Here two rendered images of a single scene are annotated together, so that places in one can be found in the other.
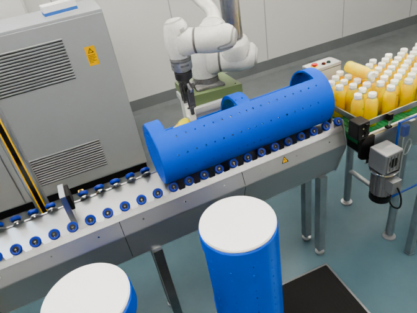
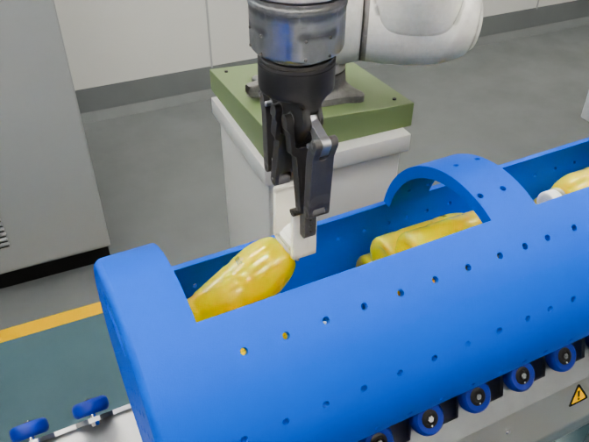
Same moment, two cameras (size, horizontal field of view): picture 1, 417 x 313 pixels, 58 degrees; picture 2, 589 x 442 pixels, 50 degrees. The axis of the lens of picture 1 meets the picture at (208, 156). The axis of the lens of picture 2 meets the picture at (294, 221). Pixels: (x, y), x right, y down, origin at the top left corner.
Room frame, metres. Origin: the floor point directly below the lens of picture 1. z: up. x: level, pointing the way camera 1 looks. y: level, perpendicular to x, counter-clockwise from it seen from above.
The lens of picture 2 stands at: (0.98, 0.12, 1.65)
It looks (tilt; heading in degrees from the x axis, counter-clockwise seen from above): 38 degrees down; 352
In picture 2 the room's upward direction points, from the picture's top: straight up
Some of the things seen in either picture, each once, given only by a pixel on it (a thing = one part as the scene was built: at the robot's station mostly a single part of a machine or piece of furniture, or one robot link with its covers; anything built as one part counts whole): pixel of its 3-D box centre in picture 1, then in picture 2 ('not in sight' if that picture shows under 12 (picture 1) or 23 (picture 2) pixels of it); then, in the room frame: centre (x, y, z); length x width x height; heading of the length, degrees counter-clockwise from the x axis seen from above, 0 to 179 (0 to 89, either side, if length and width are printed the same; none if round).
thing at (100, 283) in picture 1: (85, 299); not in sight; (0.77, 0.45, 1.03); 0.28 x 0.28 x 0.01
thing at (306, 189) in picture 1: (306, 203); not in sight; (1.76, -0.56, 0.31); 0.06 x 0.06 x 0.63; 19
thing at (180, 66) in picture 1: (181, 63); (297, 22); (1.55, 0.04, 1.43); 0.09 x 0.09 x 0.06
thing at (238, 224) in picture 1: (237, 222); not in sight; (0.98, -0.06, 1.03); 0.28 x 0.28 x 0.01
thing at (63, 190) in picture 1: (69, 204); not in sight; (1.29, 0.62, 1.00); 0.10 x 0.04 x 0.15; 19
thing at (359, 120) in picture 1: (358, 128); not in sight; (1.54, -0.75, 0.95); 0.10 x 0.07 x 0.10; 19
